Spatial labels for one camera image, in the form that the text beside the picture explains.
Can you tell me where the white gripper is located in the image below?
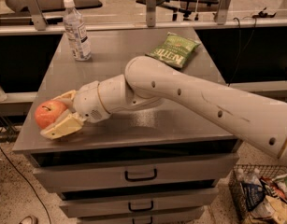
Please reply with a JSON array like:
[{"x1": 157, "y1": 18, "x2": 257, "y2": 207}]
[{"x1": 40, "y1": 81, "x2": 110, "y2": 139}]

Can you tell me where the red apple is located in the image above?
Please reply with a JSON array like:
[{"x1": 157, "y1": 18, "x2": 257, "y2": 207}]
[{"x1": 35, "y1": 100, "x2": 67, "y2": 129}]

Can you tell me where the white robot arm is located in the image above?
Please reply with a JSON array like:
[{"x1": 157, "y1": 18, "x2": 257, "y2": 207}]
[{"x1": 40, "y1": 56, "x2": 287, "y2": 159}]

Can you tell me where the green jalapeno chip bag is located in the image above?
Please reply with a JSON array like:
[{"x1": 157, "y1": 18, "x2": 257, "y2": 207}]
[{"x1": 146, "y1": 32, "x2": 200, "y2": 69}]

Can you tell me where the blue snack bag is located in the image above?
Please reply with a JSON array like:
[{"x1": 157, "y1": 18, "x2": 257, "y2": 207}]
[{"x1": 241, "y1": 176, "x2": 265, "y2": 211}]

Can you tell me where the yellow snack bag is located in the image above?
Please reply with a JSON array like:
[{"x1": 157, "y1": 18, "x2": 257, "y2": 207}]
[{"x1": 251, "y1": 196, "x2": 287, "y2": 224}]

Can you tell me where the top grey drawer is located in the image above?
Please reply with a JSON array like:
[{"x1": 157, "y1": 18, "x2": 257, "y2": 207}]
[{"x1": 34, "y1": 153, "x2": 238, "y2": 193}]

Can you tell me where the grey drawer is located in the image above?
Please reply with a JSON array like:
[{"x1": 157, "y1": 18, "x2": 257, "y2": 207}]
[
  {"x1": 77, "y1": 206, "x2": 204, "y2": 224},
  {"x1": 60, "y1": 188, "x2": 218, "y2": 218},
  {"x1": 34, "y1": 153, "x2": 238, "y2": 193}
]

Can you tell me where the clear plastic water bottle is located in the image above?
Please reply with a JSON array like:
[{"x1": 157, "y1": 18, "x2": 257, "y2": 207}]
[{"x1": 63, "y1": 0, "x2": 91, "y2": 61}]

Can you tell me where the middle grey drawer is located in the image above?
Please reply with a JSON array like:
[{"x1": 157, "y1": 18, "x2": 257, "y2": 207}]
[{"x1": 60, "y1": 188, "x2": 218, "y2": 218}]

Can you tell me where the grey drawer cabinet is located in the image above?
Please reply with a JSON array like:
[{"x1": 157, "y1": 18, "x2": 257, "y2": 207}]
[{"x1": 12, "y1": 27, "x2": 255, "y2": 224}]

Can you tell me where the bottom grey drawer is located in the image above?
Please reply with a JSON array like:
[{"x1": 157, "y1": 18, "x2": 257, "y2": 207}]
[{"x1": 77, "y1": 206, "x2": 204, "y2": 224}]

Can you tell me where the black floor cable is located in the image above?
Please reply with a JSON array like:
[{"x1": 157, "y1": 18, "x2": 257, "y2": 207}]
[{"x1": 0, "y1": 133, "x2": 53, "y2": 224}]

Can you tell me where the metal railing post left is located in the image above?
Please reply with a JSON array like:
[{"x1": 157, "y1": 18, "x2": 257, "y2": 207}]
[{"x1": 25, "y1": 0, "x2": 48, "y2": 31}]

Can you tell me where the metal railing post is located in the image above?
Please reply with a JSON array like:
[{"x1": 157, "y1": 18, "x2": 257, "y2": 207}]
[
  {"x1": 146, "y1": 0, "x2": 156, "y2": 27},
  {"x1": 215, "y1": 0, "x2": 231, "y2": 24},
  {"x1": 25, "y1": 0, "x2": 48, "y2": 31}
]

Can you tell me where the metal railing post middle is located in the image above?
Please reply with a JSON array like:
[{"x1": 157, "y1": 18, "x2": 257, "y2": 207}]
[{"x1": 146, "y1": 0, "x2": 156, "y2": 27}]

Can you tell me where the metal railing post right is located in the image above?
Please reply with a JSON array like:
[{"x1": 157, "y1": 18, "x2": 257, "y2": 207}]
[{"x1": 215, "y1": 0, "x2": 231, "y2": 24}]

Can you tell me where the wire basket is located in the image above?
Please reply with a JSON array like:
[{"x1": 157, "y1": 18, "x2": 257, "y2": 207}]
[{"x1": 229, "y1": 164, "x2": 287, "y2": 224}]

